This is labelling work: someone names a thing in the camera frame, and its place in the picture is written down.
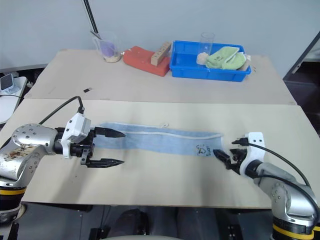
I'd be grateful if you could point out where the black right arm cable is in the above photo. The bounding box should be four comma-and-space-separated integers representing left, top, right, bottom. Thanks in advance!
249, 142, 320, 218

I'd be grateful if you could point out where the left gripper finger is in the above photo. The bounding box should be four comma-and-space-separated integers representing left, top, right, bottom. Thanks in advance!
94, 126, 127, 139
86, 158, 126, 169

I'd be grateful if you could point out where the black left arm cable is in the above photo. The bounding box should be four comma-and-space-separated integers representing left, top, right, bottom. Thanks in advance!
39, 95, 86, 125

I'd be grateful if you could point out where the dark cabinet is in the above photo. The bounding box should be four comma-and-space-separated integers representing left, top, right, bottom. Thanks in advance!
282, 30, 320, 139

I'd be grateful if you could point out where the orange-red folded cloth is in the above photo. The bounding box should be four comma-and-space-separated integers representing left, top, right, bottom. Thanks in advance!
122, 45, 172, 78

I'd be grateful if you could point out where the wooden block with holes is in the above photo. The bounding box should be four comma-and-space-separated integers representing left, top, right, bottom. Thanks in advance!
150, 41, 173, 67

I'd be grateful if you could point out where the purple fluffy ball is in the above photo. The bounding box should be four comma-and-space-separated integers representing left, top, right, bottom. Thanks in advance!
100, 40, 116, 58

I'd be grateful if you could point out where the beige crumpled lump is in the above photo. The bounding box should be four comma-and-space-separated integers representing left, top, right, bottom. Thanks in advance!
196, 52, 210, 66

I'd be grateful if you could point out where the clear plastic measuring cup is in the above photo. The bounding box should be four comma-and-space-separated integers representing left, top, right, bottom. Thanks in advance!
90, 30, 121, 64

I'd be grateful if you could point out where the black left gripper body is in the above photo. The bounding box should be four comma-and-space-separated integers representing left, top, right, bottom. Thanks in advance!
70, 127, 97, 166

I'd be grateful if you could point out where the green folded towel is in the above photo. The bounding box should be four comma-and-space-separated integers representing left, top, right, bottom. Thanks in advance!
205, 46, 247, 71

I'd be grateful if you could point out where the blue plastic bin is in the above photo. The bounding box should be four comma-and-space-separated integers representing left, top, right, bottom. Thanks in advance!
169, 40, 252, 83

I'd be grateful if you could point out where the pale rounded robot body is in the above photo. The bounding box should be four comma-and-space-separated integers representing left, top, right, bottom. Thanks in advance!
101, 233, 181, 240

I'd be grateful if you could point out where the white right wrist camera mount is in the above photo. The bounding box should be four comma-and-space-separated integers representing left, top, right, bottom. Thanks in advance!
239, 131, 266, 176

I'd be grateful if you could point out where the clear drinking glass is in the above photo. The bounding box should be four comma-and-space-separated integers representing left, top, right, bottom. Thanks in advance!
199, 31, 216, 55

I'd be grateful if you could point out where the white desk device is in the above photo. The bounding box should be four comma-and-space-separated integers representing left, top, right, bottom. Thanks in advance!
0, 73, 16, 95

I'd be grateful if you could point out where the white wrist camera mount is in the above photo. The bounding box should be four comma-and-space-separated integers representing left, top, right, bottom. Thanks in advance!
60, 112, 92, 160
239, 131, 266, 176

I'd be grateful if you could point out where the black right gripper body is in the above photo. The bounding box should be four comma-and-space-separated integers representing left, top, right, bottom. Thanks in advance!
226, 136, 249, 174

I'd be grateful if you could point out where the black ribbed pole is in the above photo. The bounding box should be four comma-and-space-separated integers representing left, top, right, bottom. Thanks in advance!
82, 0, 103, 40

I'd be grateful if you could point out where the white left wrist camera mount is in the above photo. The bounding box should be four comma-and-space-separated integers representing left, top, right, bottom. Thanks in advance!
60, 112, 92, 160

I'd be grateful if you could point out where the light blue towel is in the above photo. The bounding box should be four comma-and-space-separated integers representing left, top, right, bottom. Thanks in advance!
93, 121, 224, 158

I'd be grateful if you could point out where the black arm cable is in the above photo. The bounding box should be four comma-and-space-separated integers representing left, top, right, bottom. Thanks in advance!
39, 95, 86, 125
249, 142, 320, 218

